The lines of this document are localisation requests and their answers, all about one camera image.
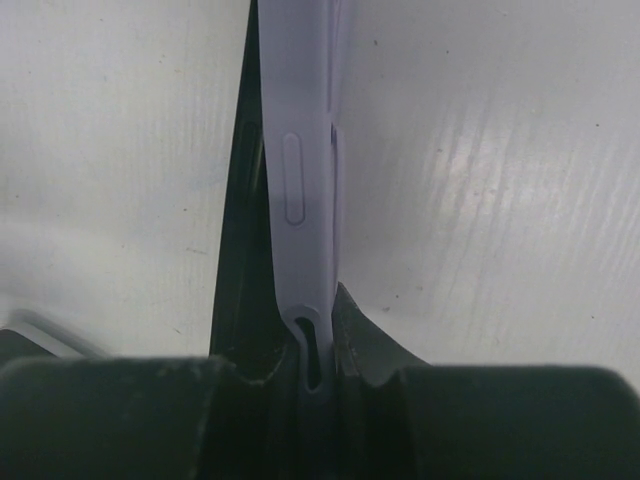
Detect phone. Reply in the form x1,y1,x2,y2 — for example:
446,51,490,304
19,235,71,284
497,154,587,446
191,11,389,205
1,309,108,365

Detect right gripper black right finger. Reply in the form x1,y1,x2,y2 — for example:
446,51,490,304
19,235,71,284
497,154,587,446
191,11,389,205
332,284,440,479

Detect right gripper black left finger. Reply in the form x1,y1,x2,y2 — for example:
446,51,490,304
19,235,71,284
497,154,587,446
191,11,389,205
199,344,300,479

